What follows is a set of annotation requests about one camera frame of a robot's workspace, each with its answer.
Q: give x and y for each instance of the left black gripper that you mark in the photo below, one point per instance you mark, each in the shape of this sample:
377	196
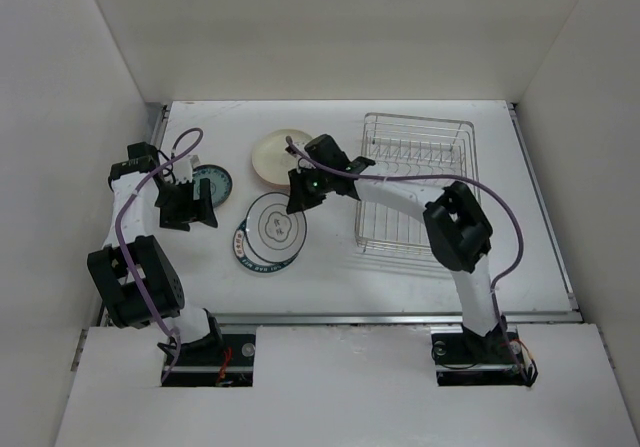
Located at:
192	210

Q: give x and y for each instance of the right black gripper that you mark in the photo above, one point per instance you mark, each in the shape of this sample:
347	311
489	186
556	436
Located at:
300	199

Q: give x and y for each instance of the white plate with black rings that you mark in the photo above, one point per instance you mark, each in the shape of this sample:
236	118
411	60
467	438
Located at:
272	234

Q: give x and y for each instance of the dark green patterned plate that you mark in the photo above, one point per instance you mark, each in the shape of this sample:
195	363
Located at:
220	180

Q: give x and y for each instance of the cream white plate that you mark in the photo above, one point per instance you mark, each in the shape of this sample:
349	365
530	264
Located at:
270	159

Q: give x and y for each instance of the green rimmed white plate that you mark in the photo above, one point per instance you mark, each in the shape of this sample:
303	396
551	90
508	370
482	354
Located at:
249	260

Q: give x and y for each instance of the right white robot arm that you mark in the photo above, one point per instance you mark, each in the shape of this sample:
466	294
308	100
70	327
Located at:
457	229

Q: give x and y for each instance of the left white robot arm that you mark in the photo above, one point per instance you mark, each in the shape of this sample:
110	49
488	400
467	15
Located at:
185	323

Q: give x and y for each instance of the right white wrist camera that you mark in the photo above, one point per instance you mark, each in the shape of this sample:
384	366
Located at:
299	161

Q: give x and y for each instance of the front aluminium rail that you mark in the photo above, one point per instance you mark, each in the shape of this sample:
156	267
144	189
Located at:
569	317

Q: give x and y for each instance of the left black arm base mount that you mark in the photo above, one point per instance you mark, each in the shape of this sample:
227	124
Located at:
225	363

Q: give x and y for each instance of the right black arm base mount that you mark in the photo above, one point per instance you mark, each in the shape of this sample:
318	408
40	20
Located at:
465	360

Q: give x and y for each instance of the right aluminium rail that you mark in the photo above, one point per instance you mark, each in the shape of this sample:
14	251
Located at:
544	211

